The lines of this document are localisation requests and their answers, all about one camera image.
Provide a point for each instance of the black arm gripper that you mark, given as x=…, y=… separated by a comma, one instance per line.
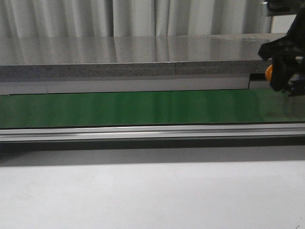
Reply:
x=290, y=46

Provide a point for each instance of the grey speckled stone countertop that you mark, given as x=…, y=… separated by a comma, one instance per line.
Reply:
x=81, y=57

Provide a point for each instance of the aluminium conveyor front rail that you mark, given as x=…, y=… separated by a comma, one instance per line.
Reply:
x=151, y=132

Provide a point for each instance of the grey conveyor back rail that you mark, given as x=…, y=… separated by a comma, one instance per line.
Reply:
x=132, y=84

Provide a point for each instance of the yellow mushroom push button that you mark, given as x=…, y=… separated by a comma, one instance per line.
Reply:
x=295, y=86

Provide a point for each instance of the white pleated curtain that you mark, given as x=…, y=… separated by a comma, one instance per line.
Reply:
x=117, y=18

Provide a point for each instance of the green conveyor belt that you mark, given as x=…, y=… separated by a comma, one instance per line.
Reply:
x=149, y=108

